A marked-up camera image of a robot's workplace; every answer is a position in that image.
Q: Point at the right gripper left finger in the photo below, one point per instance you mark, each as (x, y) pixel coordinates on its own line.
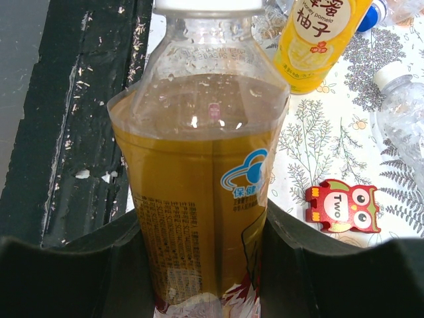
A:
(102, 274)

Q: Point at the brown tea bottle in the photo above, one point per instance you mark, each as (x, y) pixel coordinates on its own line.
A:
(198, 134)

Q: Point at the red owl wooden block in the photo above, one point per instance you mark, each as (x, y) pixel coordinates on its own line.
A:
(340, 207)

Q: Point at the blue label crushed water bottle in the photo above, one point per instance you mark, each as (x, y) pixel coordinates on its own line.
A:
(389, 13)

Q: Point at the white tea bottle cap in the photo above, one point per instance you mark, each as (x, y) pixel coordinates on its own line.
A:
(208, 5)

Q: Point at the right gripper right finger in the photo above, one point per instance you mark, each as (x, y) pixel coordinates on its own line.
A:
(305, 273)

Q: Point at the floral patterned table mat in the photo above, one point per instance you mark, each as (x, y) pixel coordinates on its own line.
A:
(327, 134)

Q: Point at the clear crushed plastic bottle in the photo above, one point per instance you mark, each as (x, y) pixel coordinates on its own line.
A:
(401, 115)

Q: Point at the yellow honey pomelo bottle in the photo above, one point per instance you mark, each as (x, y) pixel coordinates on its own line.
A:
(314, 37)

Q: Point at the black front base bar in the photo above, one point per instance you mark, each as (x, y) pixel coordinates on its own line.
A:
(66, 177)

